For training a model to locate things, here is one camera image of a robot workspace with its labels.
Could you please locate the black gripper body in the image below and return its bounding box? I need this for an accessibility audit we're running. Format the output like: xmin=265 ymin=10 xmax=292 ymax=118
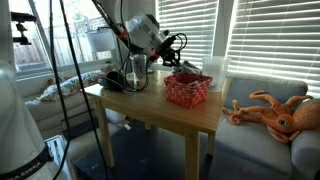
xmin=155 ymin=34 xmax=180 ymax=65

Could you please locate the blue white striped towel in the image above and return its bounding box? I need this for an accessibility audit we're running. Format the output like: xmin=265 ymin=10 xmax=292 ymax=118
xmin=173 ymin=60 xmax=203 ymax=76

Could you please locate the red woven basket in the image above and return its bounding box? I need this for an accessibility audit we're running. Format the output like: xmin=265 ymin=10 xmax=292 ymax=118
xmin=163 ymin=72 xmax=214 ymax=110

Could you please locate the white window blind narrow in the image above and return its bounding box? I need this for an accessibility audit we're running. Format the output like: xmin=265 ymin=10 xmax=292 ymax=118
xmin=155 ymin=0 xmax=220 ymax=70

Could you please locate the tall clear glass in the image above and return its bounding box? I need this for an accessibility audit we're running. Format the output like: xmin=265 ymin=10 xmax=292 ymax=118
xmin=129 ymin=54 xmax=149 ymax=91

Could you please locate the clear plastic container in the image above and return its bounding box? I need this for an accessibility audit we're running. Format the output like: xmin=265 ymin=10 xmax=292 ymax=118
xmin=201 ymin=55 xmax=232 ymax=94

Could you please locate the light wooden table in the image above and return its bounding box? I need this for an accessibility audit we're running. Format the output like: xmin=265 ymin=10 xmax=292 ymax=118
xmin=83 ymin=69 xmax=232 ymax=180

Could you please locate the white pot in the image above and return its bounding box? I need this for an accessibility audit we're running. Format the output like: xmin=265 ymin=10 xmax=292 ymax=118
xmin=85 ymin=27 xmax=117 ymax=54

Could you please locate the dark blue rug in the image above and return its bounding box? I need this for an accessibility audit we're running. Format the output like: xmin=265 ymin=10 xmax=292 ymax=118
xmin=73 ymin=119 xmax=214 ymax=180

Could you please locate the white window blind wide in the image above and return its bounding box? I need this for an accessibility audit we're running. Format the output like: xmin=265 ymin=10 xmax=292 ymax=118
xmin=226 ymin=0 xmax=320 ymax=98

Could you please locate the floral patterned pillow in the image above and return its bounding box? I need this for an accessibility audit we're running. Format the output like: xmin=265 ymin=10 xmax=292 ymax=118
xmin=35 ymin=63 xmax=118 ymax=103

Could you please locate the black box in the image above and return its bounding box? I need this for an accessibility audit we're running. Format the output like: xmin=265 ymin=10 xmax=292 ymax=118
xmin=60 ymin=108 xmax=100 ymax=141

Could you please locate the grey sofa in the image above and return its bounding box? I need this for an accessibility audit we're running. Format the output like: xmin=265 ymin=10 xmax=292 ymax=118
xmin=199 ymin=74 xmax=320 ymax=180

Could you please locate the orange octopus plush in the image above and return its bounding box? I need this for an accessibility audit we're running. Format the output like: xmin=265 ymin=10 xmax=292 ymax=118
xmin=221 ymin=89 xmax=320 ymax=145

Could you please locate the white couch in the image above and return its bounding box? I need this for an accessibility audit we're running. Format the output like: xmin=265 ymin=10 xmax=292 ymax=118
xmin=16 ymin=71 xmax=128 ymax=141

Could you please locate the white metal stand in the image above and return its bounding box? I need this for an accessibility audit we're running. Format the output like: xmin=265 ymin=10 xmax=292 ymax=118
xmin=44 ymin=134 xmax=78 ymax=180

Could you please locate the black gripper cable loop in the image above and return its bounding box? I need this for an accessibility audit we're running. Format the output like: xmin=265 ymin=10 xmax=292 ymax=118
xmin=166 ymin=32 xmax=189 ymax=63

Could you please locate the thin black cable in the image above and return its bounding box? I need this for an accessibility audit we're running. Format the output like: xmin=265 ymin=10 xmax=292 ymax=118
xmin=114 ymin=0 xmax=151 ymax=94

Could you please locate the long black hanging cable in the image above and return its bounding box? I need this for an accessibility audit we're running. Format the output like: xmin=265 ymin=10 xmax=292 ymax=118
xmin=48 ymin=0 xmax=73 ymax=180
xmin=59 ymin=0 xmax=112 ymax=180

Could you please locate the black camera on mount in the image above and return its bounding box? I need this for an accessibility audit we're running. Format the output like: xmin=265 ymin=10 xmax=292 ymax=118
xmin=10 ymin=11 xmax=38 ymax=46

